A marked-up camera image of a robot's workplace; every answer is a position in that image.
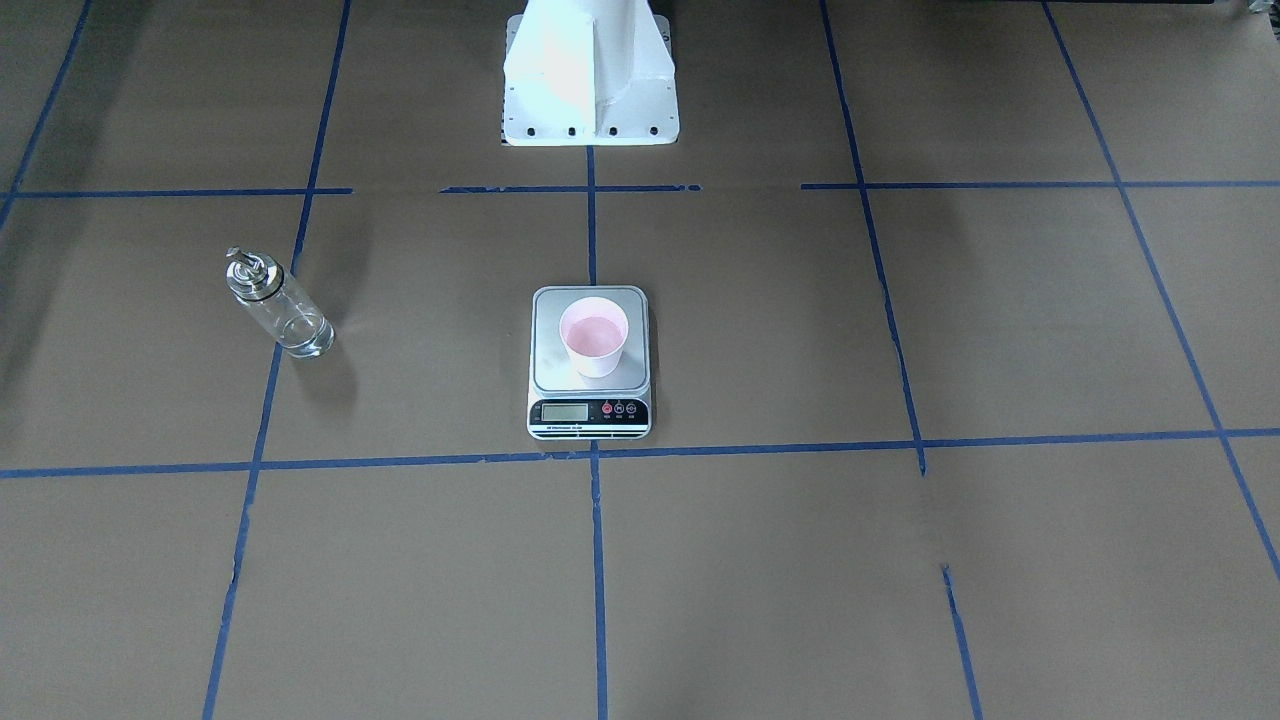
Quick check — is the pink paper cup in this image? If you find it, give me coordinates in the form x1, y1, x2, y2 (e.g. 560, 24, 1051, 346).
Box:
558, 296, 630, 379

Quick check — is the clear glass sauce bottle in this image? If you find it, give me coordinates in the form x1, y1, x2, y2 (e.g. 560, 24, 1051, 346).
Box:
225, 246, 335, 359

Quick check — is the silver digital kitchen scale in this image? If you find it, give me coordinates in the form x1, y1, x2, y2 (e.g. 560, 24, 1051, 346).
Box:
526, 284, 653, 441

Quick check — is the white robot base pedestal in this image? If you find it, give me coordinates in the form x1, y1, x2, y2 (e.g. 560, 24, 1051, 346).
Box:
500, 1, 681, 147

